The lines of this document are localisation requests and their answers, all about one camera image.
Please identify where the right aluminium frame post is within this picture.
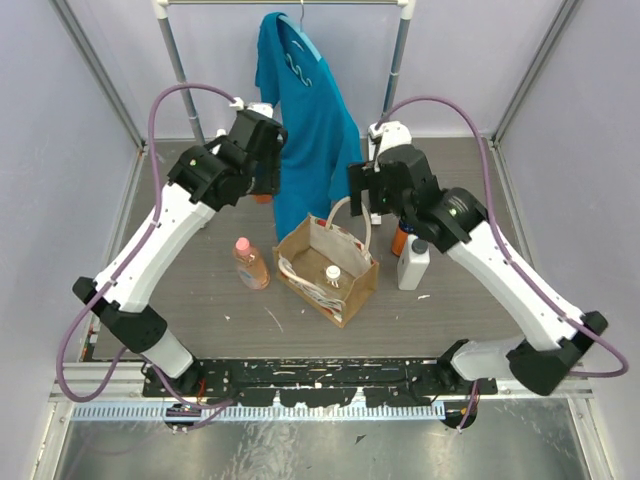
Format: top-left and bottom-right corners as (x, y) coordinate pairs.
(491, 0), (583, 144)

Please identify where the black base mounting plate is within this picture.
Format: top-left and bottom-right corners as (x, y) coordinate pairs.
(169, 358), (474, 408)

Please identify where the blue orange spray bottle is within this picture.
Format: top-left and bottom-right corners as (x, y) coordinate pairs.
(391, 220), (414, 257)

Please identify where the pink cap peach bottle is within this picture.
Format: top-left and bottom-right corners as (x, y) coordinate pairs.
(233, 237), (270, 290)

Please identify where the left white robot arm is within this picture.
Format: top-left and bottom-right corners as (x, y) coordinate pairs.
(73, 103), (287, 396)

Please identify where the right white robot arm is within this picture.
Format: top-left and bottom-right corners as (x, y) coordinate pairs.
(348, 145), (608, 396)

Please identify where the white slotted cable duct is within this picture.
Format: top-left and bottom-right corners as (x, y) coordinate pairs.
(71, 401), (446, 423)

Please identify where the aluminium front rail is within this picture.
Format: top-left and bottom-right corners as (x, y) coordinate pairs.
(47, 357), (594, 401)

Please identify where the blue orange pump bottle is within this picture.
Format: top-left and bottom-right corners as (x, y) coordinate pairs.
(253, 193), (273, 204)

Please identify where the teal t-shirt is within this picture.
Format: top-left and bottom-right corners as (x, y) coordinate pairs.
(255, 12), (361, 240)

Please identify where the metal clothes rack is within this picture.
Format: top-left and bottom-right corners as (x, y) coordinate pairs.
(151, 0), (418, 229)

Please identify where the clothes hanger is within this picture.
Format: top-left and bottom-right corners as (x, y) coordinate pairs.
(280, 0), (305, 32)

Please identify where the white bottle grey cap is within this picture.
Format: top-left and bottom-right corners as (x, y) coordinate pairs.
(397, 234), (430, 291)

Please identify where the white cap clear bottle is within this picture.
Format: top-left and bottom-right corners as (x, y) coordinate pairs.
(322, 265), (349, 300)

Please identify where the aluminium frame post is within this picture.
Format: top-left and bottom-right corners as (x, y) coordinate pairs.
(48, 0), (146, 149)
(491, 0), (583, 144)

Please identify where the left aluminium frame post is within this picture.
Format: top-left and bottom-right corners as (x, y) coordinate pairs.
(48, 0), (146, 149)

